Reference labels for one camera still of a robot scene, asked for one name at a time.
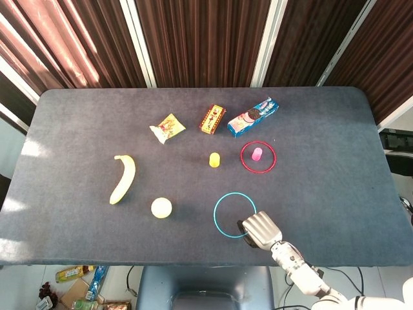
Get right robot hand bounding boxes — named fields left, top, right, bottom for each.
left=236, top=211, right=283, bottom=250

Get blue ring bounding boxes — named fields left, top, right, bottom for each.
left=213, top=192, right=258, bottom=240

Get red ring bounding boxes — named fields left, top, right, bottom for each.
left=239, top=140, right=277, bottom=176

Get yellow ball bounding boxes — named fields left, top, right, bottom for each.
left=150, top=197, right=173, bottom=220

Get blue cookie box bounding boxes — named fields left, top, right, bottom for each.
left=227, top=97, right=280, bottom=139

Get red yellow snack box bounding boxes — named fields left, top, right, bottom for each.
left=199, top=103, right=227, bottom=135

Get yellow snack bag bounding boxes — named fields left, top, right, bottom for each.
left=149, top=113, right=186, bottom=145

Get yellow banana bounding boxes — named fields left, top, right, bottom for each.
left=109, top=154, right=137, bottom=205

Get black equipment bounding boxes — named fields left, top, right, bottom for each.
left=379, top=127, right=413, bottom=177

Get brown patterned snack box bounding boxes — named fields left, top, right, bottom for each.
left=103, top=301, right=132, bottom=310

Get blue snack package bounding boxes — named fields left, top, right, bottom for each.
left=85, top=265, right=109, bottom=302

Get green bottle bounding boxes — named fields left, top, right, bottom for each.
left=71, top=299, right=99, bottom=310

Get brown cardboard box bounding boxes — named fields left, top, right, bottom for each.
left=59, top=278, right=92, bottom=310

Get yellow drink bottle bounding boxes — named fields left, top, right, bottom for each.
left=55, top=265, right=95, bottom=284

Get dark red grapes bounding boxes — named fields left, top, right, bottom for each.
left=38, top=282, right=59, bottom=307

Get small white packet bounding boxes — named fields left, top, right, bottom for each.
left=35, top=296, right=54, bottom=310

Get black cable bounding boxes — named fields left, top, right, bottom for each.
left=277, top=265, right=365, bottom=310
left=126, top=265, right=139, bottom=297

